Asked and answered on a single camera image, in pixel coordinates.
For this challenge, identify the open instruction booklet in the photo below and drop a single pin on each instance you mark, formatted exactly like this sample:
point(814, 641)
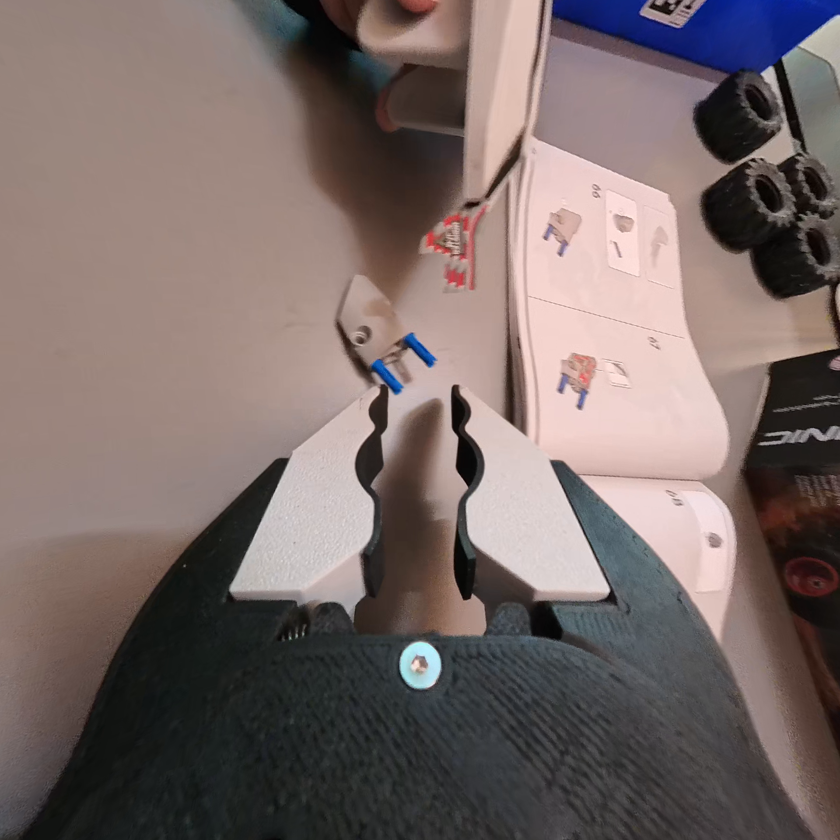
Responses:
point(604, 315)

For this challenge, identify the person's left hand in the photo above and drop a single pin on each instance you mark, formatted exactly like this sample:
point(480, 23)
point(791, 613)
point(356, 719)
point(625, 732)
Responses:
point(342, 16)

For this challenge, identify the black and white tag sticker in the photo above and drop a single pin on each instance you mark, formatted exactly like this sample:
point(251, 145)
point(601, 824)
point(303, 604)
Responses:
point(673, 10)

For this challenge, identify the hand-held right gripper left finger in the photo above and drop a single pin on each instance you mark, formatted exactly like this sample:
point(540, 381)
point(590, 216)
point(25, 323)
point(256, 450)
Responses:
point(308, 525)

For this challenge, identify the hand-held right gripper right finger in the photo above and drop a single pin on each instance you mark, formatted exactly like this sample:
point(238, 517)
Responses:
point(531, 531)

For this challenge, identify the grey desk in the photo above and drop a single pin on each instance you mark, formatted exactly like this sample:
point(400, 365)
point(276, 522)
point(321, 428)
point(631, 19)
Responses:
point(164, 262)

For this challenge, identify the black product box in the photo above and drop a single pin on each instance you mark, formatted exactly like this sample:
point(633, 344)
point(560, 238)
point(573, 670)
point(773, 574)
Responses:
point(797, 499)

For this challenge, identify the black toy tyre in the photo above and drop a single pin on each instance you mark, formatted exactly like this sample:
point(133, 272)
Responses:
point(738, 115)
point(797, 259)
point(814, 184)
point(748, 207)

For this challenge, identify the grey brick piece blue pins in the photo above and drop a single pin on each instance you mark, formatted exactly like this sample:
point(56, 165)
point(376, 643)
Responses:
point(371, 315)

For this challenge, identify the red and white sticker sheet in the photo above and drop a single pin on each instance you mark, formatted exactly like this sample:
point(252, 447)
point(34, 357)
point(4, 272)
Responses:
point(453, 239)

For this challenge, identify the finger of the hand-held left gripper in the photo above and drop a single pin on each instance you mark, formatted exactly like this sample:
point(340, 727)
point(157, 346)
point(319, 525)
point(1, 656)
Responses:
point(502, 79)

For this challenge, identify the blue bin with printed tag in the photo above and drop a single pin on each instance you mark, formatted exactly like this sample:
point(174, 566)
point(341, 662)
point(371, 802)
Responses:
point(741, 33)

